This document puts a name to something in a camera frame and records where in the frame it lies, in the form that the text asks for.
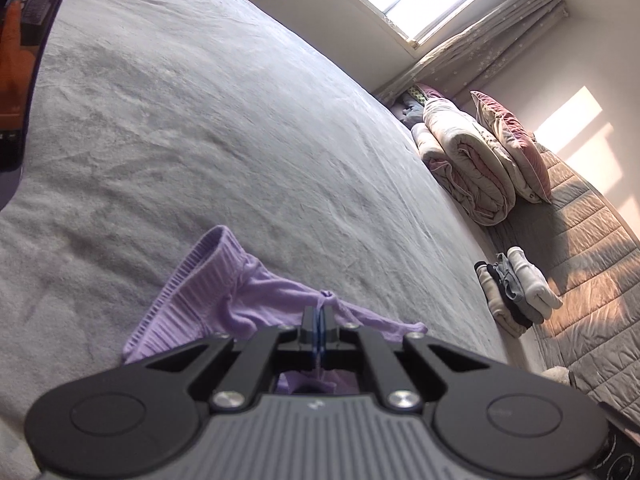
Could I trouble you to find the grey floral curtain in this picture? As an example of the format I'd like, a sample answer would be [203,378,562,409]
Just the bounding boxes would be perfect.
[375,0,572,107]

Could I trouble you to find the round grey stand base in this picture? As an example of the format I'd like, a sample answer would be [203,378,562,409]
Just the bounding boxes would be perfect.
[0,166,24,212]

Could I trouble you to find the grey bed blanket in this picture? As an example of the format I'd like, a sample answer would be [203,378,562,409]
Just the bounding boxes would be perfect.
[0,0,511,480]

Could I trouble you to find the black folded garment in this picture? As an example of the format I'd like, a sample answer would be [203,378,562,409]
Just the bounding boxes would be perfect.
[485,262,533,328]

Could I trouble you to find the pink pillow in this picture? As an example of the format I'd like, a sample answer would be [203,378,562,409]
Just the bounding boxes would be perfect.
[470,90,552,205]

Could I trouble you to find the white folded garment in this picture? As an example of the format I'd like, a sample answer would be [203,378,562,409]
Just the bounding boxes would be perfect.
[506,246,566,312]

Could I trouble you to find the cream folded garment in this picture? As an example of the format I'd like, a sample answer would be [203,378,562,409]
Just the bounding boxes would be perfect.
[474,261,527,339]

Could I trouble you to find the black tablet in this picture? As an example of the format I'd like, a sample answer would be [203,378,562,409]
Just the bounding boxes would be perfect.
[0,0,82,174]

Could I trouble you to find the grey folded garment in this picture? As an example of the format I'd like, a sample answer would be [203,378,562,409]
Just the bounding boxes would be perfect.
[495,254,546,325]

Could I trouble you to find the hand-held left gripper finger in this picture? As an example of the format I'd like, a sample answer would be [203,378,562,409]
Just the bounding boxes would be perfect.
[320,305,495,412]
[145,305,321,409]

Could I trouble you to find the purple pants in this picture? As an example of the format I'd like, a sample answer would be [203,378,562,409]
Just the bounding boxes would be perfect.
[121,225,430,397]

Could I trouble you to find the rolled beige pink quilt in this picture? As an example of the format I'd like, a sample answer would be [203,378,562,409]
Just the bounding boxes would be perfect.
[411,97,517,227]

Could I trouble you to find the blue-grey cloth bundle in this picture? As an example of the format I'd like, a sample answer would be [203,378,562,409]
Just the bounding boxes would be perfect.
[397,102,427,129]

